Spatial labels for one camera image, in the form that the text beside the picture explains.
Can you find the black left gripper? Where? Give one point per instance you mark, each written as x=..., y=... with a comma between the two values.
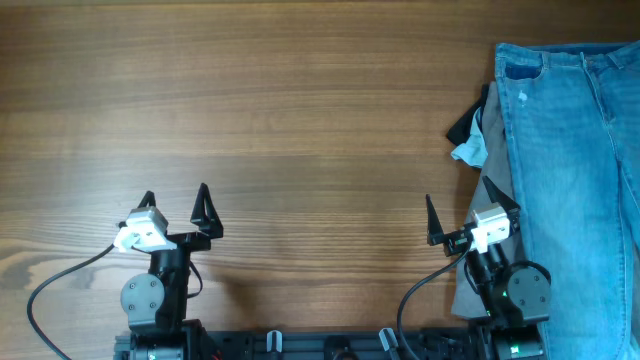
x=208, y=223

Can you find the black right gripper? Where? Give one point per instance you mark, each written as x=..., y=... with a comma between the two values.
x=453, y=240

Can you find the light blue denim jeans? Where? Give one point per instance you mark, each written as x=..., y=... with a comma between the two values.
x=571, y=118

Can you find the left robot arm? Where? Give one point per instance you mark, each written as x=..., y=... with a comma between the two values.
x=155, y=302

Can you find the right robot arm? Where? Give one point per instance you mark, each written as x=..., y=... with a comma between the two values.
x=516, y=295

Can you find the grey folded trousers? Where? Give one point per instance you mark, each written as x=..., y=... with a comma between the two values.
x=467, y=304

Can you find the light blue cloth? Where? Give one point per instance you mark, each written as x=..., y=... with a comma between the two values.
x=473, y=151

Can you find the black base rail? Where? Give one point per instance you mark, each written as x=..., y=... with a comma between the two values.
x=433, y=344

